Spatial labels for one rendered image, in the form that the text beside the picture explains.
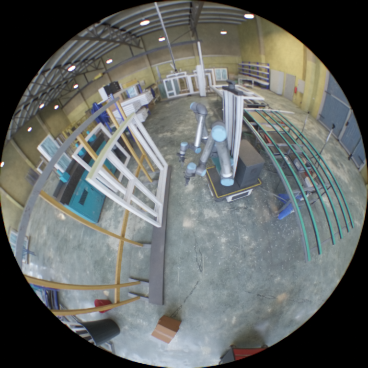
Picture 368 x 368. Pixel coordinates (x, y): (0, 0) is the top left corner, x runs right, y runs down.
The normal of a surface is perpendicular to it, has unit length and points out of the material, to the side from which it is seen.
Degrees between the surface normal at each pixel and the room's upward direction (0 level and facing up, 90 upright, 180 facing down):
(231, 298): 0
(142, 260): 0
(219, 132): 82
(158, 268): 0
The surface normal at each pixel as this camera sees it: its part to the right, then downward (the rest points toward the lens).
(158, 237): -0.20, -0.57
